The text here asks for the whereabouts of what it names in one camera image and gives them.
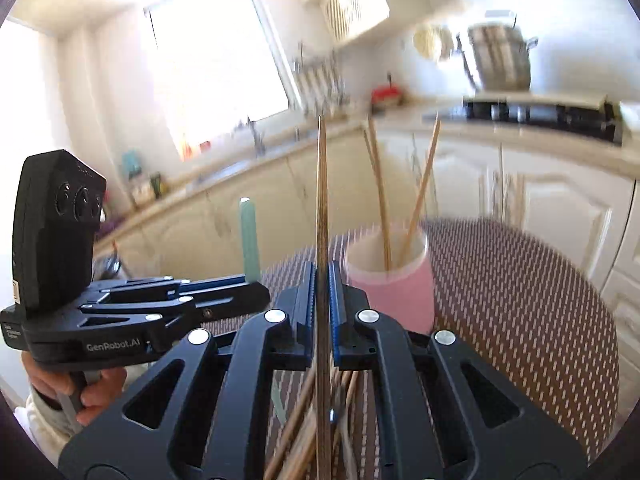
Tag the chrome faucet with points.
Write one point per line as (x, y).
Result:
(256, 137)

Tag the teal box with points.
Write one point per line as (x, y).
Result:
(131, 165)

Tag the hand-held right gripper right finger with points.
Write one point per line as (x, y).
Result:
(336, 310)

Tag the metal utensil rail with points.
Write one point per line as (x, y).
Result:
(320, 80)

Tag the cream colander ladle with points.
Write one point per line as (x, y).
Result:
(430, 42)

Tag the brown polka dot tablecloth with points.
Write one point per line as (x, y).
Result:
(500, 310)

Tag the cream kitchen base cabinets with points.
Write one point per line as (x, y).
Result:
(550, 195)

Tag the kitchen window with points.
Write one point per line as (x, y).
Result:
(215, 60)

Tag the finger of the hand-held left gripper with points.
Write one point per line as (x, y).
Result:
(235, 300)
(210, 281)

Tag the bundle of wooden chopsticks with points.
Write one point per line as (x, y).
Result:
(300, 425)

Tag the stainless steel steamer pot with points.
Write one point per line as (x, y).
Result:
(500, 55)

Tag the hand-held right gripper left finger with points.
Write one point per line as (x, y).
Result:
(310, 305)

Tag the person's left hand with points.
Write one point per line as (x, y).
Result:
(102, 390)

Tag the person's left forearm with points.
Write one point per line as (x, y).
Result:
(40, 420)

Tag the pink utensil cup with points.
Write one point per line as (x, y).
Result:
(400, 295)

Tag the black gas stove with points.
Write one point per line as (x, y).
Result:
(530, 112)

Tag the slender wooden chopstick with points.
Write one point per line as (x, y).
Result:
(323, 210)
(381, 200)
(422, 185)

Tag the red kitchen item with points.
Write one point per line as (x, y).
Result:
(386, 92)

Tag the cream lattice wall cabinet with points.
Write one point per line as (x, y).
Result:
(350, 0)

